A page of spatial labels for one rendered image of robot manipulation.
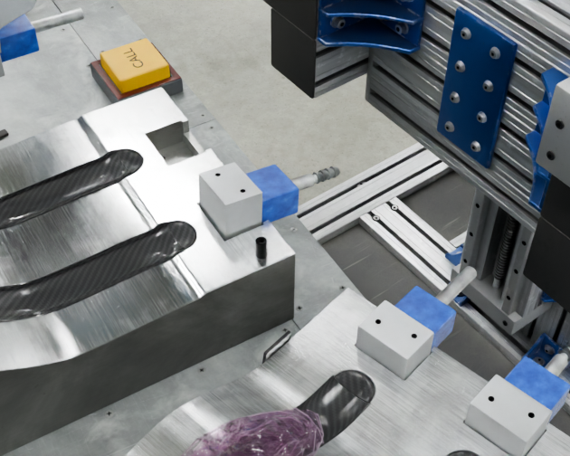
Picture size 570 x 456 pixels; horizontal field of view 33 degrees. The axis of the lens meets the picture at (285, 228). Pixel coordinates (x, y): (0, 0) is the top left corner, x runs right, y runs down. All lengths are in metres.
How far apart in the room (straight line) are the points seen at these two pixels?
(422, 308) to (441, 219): 1.00
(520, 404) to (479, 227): 0.70
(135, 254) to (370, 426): 0.25
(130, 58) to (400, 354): 0.51
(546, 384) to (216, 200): 0.31
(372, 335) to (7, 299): 0.30
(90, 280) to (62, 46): 0.45
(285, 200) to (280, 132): 1.44
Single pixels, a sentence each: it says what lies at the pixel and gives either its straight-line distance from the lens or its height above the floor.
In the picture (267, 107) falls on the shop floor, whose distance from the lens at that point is 2.34.
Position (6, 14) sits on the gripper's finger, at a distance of 0.94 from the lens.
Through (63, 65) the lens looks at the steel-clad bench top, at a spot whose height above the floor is 0.80.
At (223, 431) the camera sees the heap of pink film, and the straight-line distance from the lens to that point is 0.68.
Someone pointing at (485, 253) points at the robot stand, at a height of 0.42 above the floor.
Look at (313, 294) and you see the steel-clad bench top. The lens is 0.89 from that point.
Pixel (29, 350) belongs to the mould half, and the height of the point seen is 0.89.
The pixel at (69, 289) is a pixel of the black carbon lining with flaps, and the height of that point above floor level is 0.88.
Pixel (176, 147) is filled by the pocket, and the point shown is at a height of 0.86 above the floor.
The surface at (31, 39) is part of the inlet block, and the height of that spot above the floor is 0.93.
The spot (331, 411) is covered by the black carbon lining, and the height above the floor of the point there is 0.85.
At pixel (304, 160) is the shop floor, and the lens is 2.19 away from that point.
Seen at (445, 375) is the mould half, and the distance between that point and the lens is 0.78.
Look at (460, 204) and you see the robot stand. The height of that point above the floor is 0.21.
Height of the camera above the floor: 1.49
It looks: 47 degrees down
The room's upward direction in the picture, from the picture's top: 1 degrees clockwise
